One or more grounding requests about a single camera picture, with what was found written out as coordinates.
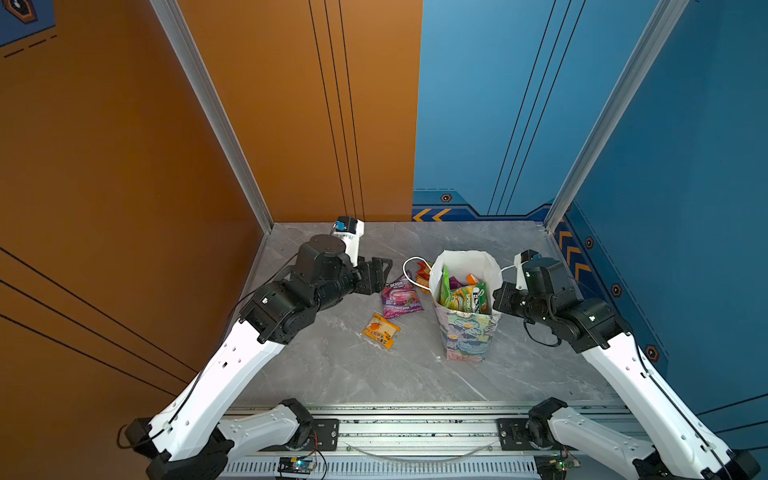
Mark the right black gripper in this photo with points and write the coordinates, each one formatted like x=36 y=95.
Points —
x=501 y=301

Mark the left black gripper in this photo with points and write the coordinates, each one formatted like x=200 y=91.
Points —
x=368 y=283

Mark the purple small snack bag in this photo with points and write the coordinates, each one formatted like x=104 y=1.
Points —
x=400 y=298

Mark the green yellow Fox's candy bag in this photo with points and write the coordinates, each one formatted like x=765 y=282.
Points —
x=470 y=299

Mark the small orange yellow snack pack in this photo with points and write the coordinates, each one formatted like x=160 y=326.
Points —
x=381 y=331

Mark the colourful white paper bag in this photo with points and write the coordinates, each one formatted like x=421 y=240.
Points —
x=466 y=336

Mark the green Lays chips bag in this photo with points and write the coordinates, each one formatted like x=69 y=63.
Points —
x=445 y=288

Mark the purple grape candy bag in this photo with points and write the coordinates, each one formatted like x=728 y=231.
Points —
x=455 y=284

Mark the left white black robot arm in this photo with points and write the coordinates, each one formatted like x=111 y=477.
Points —
x=317 y=278

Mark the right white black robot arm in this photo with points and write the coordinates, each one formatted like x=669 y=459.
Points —
x=679 y=445

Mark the small red snack pack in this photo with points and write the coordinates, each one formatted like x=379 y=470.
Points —
x=423 y=274

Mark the right green circuit board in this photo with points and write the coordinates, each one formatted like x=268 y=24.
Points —
x=555 y=468

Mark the green circuit board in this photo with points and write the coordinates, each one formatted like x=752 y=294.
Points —
x=555 y=468
x=299 y=467

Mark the left green circuit board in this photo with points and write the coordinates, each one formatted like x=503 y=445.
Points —
x=299 y=467

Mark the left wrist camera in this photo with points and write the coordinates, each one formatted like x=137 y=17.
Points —
x=350 y=230

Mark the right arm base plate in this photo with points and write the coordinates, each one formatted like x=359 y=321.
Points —
x=526 y=434

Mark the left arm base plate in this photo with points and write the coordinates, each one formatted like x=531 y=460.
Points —
x=319 y=434

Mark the aluminium rail frame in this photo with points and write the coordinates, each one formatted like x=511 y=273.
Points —
x=420 y=441

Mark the right aluminium corner post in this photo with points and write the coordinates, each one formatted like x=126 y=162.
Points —
x=650 y=43

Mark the aluminium corner post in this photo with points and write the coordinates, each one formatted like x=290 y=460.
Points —
x=179 y=35
x=650 y=43

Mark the left aluminium corner post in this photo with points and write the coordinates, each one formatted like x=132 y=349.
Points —
x=179 y=35

